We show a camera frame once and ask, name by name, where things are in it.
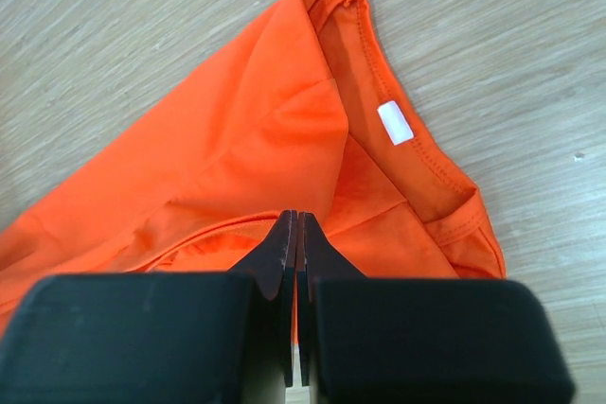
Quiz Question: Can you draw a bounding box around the orange t shirt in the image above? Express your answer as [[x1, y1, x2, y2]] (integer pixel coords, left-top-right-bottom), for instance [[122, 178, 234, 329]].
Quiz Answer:
[[1, 0, 506, 323]]

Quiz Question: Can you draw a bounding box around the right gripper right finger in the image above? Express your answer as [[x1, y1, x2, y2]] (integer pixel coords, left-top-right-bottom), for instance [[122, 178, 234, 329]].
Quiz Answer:
[[297, 213, 576, 403]]

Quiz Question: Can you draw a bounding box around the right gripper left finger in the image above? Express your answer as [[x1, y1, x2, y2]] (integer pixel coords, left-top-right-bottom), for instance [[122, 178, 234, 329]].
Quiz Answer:
[[1, 211, 297, 403]]

